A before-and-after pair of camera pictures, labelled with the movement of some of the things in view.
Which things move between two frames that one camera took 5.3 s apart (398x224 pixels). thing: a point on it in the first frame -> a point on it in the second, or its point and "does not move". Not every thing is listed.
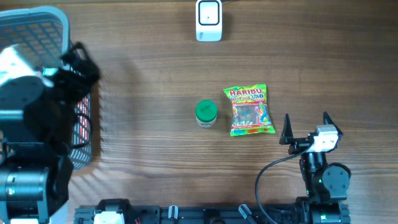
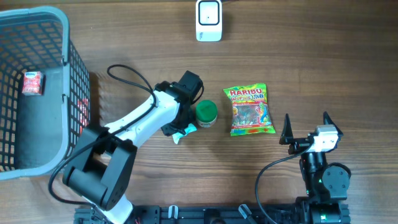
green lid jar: (206, 112) does not move
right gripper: (298, 144) does not move
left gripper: (72, 73) -> (170, 129)
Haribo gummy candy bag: (250, 113) does not move
